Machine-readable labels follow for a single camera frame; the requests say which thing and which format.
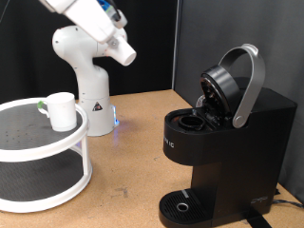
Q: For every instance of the black brew head lid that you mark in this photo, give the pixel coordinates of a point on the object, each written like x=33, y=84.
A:
x=224, y=85

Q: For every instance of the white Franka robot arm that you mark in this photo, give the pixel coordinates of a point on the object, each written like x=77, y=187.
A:
x=91, y=82

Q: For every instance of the black Keurig coffee machine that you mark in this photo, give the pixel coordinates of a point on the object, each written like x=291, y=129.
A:
x=247, y=158

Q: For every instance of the black backdrop curtain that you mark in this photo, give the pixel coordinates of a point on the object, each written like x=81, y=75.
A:
x=152, y=47

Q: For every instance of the grey tape strip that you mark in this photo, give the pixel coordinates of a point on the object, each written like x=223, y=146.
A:
x=185, y=193

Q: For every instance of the white mug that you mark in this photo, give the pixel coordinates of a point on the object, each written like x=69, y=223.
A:
x=63, y=110

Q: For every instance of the black slotted drip tray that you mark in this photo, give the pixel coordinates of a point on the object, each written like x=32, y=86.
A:
x=171, y=205

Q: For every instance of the green tape piece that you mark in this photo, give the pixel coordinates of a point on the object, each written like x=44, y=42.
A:
x=40, y=104

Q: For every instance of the grey partition panel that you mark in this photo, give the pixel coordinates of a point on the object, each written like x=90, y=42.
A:
x=221, y=25

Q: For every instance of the white two-tier turntable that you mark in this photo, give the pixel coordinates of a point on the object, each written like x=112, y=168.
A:
x=41, y=152

